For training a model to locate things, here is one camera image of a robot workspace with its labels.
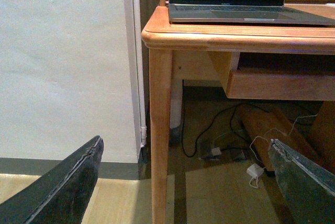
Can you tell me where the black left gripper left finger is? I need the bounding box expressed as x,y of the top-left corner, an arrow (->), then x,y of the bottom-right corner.
1,136 -> 104,223

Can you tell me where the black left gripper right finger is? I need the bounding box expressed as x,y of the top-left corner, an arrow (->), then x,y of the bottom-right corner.
268,139 -> 334,223

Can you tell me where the white power adapter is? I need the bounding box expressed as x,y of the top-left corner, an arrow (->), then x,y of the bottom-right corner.
247,164 -> 264,178

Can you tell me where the grey power strip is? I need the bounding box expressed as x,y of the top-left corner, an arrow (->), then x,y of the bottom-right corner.
198,139 -> 221,160

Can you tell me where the wooden keyboard drawer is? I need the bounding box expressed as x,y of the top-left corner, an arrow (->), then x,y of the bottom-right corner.
221,69 -> 334,101

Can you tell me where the wooden desk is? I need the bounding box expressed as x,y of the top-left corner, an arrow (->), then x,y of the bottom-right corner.
141,0 -> 334,223

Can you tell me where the grey open laptop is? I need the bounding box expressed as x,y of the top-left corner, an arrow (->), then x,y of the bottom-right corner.
168,0 -> 334,26

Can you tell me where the white thin floor cable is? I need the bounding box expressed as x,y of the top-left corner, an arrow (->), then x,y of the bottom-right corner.
214,114 -> 319,189

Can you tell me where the black floor cable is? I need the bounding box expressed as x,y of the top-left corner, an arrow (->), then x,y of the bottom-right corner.
182,103 -> 252,158

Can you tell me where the white wall conduit pipe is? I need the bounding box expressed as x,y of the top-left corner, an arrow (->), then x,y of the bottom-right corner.
132,0 -> 147,149

